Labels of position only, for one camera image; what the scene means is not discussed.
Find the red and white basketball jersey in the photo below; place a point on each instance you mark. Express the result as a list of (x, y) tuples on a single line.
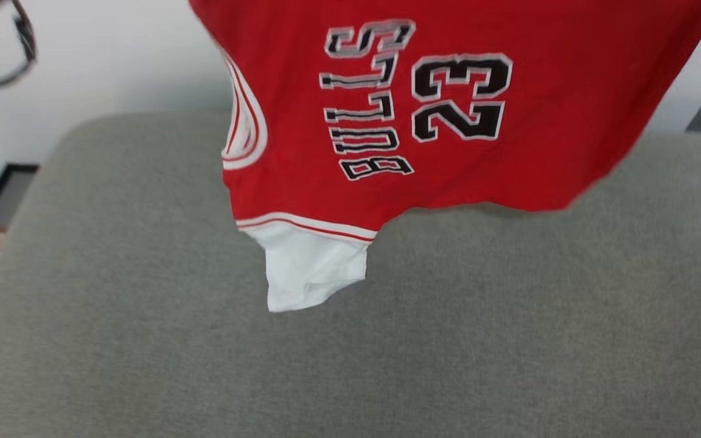
[(509, 158)]

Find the grey fabric sofa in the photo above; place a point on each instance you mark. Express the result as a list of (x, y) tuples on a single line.
[(387, 340)]

